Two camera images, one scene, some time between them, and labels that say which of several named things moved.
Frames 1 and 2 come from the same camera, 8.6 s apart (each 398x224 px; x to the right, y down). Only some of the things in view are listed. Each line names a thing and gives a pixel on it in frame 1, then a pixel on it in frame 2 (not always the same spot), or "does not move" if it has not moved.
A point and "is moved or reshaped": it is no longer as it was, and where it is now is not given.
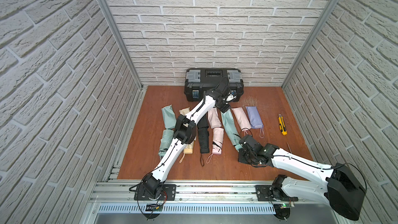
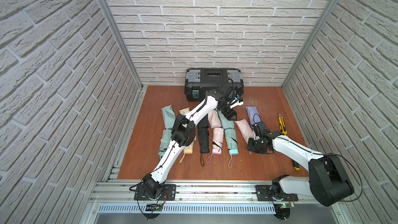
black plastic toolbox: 197,81 does not move
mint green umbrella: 167,137 does not move
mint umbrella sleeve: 230,128 is moved or reshaped
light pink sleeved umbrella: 242,118 is moved or reshaped
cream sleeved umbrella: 188,149 does not move
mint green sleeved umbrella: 235,142 is moved or reshaped
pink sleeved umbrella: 218,134 does not move
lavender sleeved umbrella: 255,118 does not move
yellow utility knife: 282,125 does not move
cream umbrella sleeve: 184,111 does not move
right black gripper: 240,156 -> 250,147
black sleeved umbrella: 203,134 does not move
